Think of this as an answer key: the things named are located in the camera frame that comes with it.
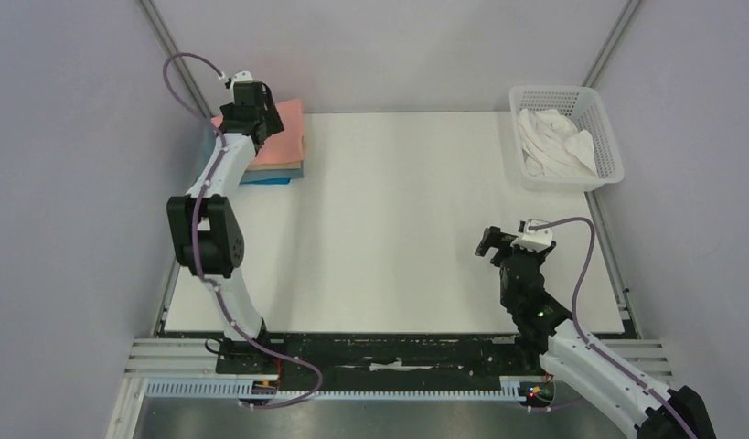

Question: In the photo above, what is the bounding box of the white plastic laundry basket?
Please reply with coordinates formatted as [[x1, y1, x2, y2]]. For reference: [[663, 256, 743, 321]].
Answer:
[[508, 85, 624, 192]]

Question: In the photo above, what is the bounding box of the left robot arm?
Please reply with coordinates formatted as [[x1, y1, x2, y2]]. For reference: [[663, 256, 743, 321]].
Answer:
[[166, 80, 284, 373]]

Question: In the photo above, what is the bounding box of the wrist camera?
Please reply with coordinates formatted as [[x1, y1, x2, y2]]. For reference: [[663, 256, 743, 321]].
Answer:
[[224, 70, 254, 90], [511, 219, 554, 252]]

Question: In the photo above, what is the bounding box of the white slotted cable duct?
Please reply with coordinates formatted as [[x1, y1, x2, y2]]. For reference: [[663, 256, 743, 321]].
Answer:
[[144, 378, 526, 402]]

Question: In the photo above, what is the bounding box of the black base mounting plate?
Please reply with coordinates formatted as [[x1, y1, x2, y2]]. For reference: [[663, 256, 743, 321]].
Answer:
[[215, 332, 546, 391]]

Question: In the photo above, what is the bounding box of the white t shirt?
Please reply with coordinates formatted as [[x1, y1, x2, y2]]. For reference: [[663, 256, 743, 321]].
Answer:
[[517, 109, 598, 178]]

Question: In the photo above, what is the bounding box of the pink t shirt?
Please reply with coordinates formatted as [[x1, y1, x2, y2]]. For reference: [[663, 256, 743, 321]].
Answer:
[[211, 98, 305, 172]]

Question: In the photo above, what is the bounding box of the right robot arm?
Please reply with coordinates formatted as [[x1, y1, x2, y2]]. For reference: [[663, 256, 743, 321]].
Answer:
[[475, 219, 716, 438]]

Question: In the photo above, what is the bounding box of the aluminium frame rail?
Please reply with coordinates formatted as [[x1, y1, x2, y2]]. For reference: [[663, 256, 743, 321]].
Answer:
[[125, 338, 674, 381]]

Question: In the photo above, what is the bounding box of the beige folded t shirt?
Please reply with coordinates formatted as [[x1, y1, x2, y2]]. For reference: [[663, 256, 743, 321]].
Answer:
[[246, 160, 304, 172]]

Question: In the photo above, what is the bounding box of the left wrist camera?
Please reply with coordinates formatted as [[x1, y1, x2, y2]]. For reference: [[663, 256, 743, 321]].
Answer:
[[224, 70, 254, 90]]

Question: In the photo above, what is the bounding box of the blue folded t shirt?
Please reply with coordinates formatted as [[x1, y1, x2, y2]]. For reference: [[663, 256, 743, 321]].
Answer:
[[196, 123, 305, 187]]

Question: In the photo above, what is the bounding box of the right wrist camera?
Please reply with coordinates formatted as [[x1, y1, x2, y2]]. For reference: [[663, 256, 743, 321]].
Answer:
[[511, 219, 554, 252]]

